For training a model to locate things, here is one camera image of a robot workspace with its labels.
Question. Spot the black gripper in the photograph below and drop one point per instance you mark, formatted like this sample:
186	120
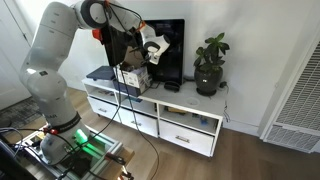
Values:
145	58

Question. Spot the white cardboard snack box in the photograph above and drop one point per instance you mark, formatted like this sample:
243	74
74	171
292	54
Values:
133	77

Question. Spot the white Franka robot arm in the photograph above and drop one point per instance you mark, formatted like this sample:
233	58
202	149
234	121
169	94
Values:
50	66

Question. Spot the navy box base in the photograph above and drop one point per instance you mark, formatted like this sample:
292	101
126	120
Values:
128	90

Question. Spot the navy flat box lid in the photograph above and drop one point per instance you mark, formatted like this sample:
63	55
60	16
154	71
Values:
101	72

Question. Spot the black flat screen TV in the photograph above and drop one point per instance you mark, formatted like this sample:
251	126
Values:
171	50

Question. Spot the black glasses case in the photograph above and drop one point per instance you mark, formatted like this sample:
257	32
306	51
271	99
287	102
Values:
172	86

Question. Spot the blue item with white label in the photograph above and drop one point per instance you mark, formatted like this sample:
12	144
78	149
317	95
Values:
134	99

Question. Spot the brown flat shelf item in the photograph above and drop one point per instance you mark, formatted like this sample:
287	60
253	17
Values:
106	92

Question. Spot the white TV stand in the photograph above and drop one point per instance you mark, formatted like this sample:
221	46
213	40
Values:
186	100

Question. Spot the brown book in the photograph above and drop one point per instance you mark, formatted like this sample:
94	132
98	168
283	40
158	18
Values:
176	110

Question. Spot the potted green plant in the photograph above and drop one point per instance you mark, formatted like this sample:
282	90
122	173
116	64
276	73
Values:
208	76

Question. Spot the small blue shelf item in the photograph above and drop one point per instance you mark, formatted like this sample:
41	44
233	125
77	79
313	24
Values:
204	120

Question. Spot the white door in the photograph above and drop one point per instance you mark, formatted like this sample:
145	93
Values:
11	50

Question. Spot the grey patterned rug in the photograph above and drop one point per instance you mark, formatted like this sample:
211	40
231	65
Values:
20	111

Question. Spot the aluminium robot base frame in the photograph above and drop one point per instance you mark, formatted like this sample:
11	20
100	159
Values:
100	150

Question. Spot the white wall vent grille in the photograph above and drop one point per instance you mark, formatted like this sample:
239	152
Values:
300	110

